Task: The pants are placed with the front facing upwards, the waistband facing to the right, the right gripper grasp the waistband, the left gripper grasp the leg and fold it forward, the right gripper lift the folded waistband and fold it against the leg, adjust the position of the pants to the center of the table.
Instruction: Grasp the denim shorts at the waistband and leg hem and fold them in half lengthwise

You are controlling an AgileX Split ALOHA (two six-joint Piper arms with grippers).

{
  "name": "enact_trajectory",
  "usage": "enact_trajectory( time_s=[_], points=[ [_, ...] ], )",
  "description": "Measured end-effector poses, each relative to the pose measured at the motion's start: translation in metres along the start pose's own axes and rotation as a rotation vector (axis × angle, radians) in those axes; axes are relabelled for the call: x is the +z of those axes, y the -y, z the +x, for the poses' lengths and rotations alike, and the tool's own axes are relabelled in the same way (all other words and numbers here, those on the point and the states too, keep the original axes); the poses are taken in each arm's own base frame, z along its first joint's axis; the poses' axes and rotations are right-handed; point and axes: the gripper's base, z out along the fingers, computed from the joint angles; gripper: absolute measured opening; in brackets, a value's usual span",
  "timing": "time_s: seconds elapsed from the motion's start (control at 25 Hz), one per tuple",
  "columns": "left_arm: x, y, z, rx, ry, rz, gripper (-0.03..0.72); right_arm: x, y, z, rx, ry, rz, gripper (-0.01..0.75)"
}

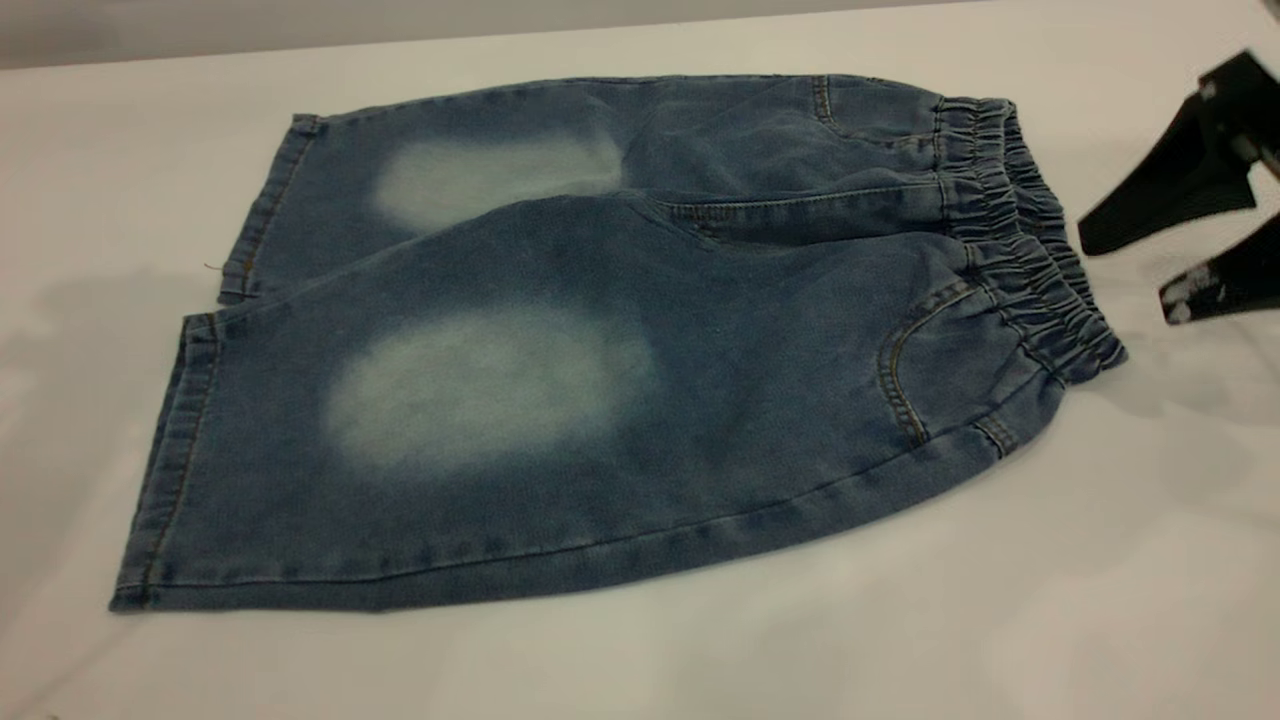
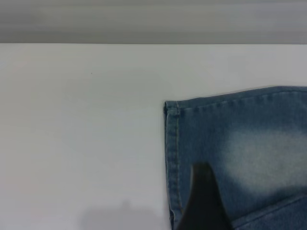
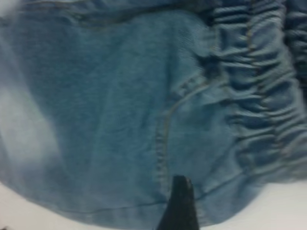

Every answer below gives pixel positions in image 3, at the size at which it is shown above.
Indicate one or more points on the blue denim shorts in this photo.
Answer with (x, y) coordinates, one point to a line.
(120, 95)

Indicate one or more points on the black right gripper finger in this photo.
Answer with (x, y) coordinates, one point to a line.
(182, 210)

